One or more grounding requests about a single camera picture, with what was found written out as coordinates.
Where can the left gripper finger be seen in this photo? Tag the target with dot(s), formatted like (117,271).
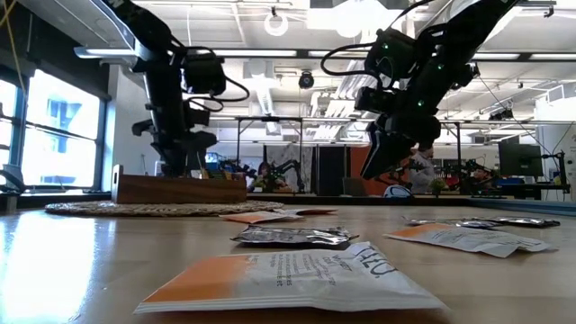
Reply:
(168,155)
(193,153)

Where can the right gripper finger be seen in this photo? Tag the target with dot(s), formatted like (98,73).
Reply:
(400,155)
(378,157)

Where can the orange mango tea packet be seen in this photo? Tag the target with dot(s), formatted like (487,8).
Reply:
(226,174)

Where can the white orange Tazo tea packet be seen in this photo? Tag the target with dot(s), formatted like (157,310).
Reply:
(256,218)
(310,211)
(472,240)
(288,279)

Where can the dark blackcurrant tea packet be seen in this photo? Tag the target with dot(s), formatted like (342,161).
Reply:
(292,236)
(454,223)
(526,221)

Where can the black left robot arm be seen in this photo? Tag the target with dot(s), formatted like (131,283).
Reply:
(148,31)

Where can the black background robot arm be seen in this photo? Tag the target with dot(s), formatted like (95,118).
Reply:
(290,170)

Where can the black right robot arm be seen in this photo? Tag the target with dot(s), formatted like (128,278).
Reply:
(468,31)

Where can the wooden compartment tea box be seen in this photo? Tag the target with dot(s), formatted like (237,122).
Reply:
(180,189)

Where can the person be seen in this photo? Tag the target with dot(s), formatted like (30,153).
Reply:
(266,177)
(423,173)

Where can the white blue rounded object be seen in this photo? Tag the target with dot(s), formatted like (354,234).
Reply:
(397,192)

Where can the grey chair back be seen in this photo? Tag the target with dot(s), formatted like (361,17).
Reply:
(354,186)

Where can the small background potted plant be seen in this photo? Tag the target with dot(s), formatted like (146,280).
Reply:
(437,185)

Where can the round woven wicker placemat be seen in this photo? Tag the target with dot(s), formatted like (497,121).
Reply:
(157,209)

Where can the large window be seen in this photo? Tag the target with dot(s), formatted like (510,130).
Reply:
(58,135)

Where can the black computer monitor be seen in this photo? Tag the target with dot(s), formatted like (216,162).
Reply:
(519,159)

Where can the white ceiling light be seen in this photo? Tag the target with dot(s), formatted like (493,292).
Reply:
(346,18)

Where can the black overhead beam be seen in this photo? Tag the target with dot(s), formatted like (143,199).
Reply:
(302,53)

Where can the orange partition wall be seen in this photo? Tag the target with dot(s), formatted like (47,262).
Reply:
(354,162)

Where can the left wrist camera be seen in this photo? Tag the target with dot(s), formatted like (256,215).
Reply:
(202,74)

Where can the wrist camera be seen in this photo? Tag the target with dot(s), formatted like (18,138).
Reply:
(202,74)
(396,58)

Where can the black aluminium table frame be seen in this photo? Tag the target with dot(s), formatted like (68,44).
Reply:
(360,198)

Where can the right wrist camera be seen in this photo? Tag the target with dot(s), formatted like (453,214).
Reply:
(396,58)

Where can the black metal rack frame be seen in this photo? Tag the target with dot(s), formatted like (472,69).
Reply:
(270,119)

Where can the black ceiling camera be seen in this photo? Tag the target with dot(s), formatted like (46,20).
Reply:
(306,80)

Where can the black angled bracket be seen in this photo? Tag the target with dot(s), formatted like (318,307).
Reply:
(13,177)

